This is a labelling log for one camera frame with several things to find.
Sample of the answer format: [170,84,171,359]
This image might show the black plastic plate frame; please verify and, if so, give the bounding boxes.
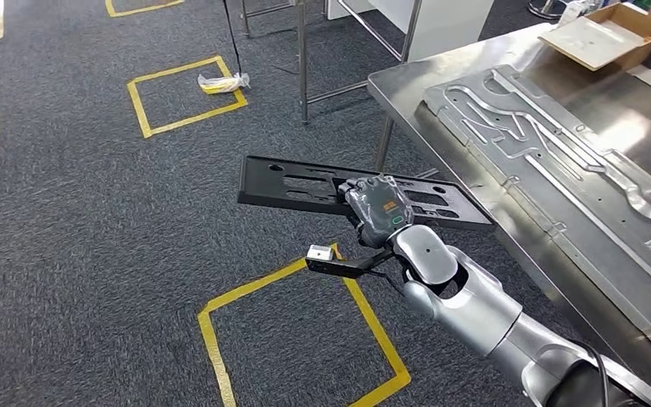
[236,155,496,232]

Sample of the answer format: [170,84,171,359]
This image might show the stainless steel workbench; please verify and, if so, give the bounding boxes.
[367,22,651,394]

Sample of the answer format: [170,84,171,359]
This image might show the yellow item in plastic bag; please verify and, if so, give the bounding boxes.
[197,71,252,96]

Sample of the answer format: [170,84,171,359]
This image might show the yellow floor tape square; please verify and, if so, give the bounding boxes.
[105,0,185,18]
[197,243,412,407]
[127,54,248,139]

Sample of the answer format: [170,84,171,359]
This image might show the stamped metal panel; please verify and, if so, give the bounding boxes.
[421,63,651,356]

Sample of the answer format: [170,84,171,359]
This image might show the white tray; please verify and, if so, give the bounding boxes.
[538,15,647,71]

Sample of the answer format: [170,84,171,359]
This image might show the brown cardboard box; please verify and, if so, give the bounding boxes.
[538,3,651,72]

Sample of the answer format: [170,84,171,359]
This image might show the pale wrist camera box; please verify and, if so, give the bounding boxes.
[305,244,335,262]

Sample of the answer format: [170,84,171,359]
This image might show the black camera bracket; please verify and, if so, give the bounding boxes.
[305,249,397,281]

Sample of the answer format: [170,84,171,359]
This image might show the thin black cord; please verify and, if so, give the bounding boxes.
[221,0,243,77]

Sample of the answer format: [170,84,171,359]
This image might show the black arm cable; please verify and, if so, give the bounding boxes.
[570,338,610,407]

